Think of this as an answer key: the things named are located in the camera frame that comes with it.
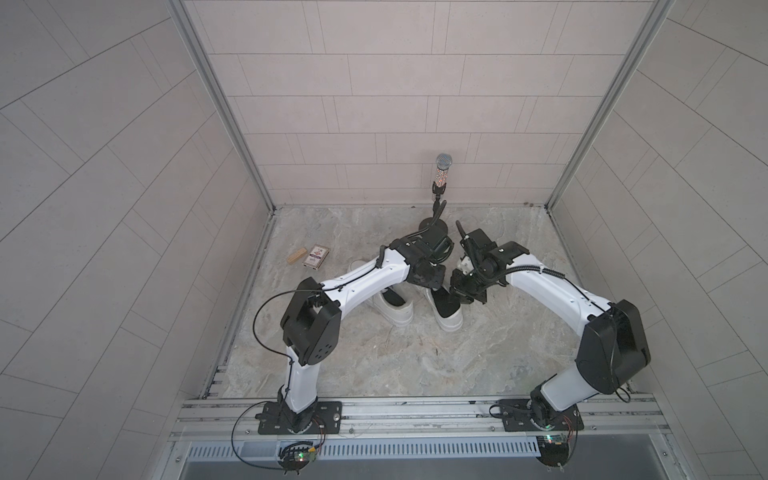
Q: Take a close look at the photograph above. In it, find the black insole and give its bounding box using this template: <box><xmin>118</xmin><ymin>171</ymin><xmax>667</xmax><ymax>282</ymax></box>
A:
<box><xmin>429</xmin><ymin>287</ymin><xmax>461</xmax><ymax>319</ymax></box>
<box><xmin>382</xmin><ymin>287</ymin><xmax>406</xmax><ymax>308</ymax></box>

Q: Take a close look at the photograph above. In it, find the small printed card box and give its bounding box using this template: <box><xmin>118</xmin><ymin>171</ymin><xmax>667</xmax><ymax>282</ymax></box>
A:
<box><xmin>303</xmin><ymin>245</ymin><xmax>330</xmax><ymax>270</ymax></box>

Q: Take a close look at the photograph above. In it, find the controller board with cables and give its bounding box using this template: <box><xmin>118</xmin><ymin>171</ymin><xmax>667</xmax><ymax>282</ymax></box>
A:
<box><xmin>230</xmin><ymin>400</ymin><xmax>328</xmax><ymax>476</ymax></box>
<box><xmin>536</xmin><ymin>418</ymin><xmax>583</xmax><ymax>469</ymax></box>

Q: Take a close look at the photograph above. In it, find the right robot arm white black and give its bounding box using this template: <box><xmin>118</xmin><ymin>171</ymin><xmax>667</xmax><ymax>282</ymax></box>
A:
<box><xmin>450</xmin><ymin>223</ymin><xmax>651</xmax><ymax>430</ymax></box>

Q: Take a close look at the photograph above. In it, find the left controller board with cables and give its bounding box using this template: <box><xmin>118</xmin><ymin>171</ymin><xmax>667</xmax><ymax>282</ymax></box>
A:
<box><xmin>230</xmin><ymin>400</ymin><xmax>328</xmax><ymax>476</ymax></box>

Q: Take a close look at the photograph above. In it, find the black stand with microphone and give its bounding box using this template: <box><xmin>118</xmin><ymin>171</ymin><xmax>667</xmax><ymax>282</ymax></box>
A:
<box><xmin>419</xmin><ymin>153</ymin><xmax>453</xmax><ymax>233</ymax></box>

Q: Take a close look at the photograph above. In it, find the white sneaker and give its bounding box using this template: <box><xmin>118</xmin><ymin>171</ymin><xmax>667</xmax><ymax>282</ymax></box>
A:
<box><xmin>350</xmin><ymin>260</ymin><xmax>414</xmax><ymax>327</ymax></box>
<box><xmin>424</xmin><ymin>287</ymin><xmax>463</xmax><ymax>333</ymax></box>

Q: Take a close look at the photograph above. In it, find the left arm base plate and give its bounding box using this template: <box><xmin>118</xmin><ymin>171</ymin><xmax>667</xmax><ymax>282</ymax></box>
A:
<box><xmin>255</xmin><ymin>401</ymin><xmax>343</xmax><ymax>435</ymax></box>

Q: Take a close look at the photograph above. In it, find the right controller board with cables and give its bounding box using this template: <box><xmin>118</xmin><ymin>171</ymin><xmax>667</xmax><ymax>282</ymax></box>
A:
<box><xmin>536</xmin><ymin>418</ymin><xmax>583</xmax><ymax>469</ymax></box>

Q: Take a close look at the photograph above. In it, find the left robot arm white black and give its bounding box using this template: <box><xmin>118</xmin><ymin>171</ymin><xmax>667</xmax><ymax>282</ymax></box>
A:
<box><xmin>277</xmin><ymin>225</ymin><xmax>463</xmax><ymax>432</ymax></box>

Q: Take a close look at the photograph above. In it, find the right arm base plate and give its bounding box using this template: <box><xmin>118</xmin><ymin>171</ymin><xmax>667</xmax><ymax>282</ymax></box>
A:
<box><xmin>488</xmin><ymin>398</ymin><xmax>585</xmax><ymax>434</ymax></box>

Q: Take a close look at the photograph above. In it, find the small wooden block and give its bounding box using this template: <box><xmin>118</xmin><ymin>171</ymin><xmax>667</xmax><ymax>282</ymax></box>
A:
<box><xmin>287</xmin><ymin>248</ymin><xmax>308</xmax><ymax>265</ymax></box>

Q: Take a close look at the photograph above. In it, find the aluminium mounting rail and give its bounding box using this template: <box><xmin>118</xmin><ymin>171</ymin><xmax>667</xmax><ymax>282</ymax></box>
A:
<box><xmin>170</xmin><ymin>394</ymin><xmax>671</xmax><ymax>441</ymax></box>

